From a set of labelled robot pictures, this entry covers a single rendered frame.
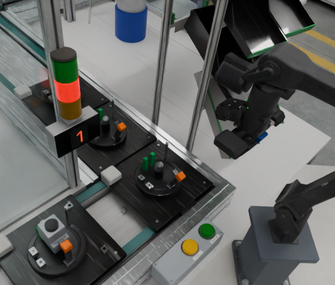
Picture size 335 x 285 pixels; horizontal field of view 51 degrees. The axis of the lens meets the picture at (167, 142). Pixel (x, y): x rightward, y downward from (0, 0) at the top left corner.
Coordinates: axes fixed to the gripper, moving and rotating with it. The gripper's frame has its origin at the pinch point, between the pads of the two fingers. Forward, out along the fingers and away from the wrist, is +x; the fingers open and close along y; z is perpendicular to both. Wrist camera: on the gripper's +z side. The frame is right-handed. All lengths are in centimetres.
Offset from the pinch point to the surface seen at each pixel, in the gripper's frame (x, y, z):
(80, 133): 4.9, 23.6, 28.9
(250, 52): -11.2, -15.1, 13.2
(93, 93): 30, -5, 63
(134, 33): 36, -51, 92
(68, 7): 33, -37, 126
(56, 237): 19.3, 39.2, 17.6
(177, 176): 18.6, 5.9, 11.5
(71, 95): -6.8, 24.9, 29.4
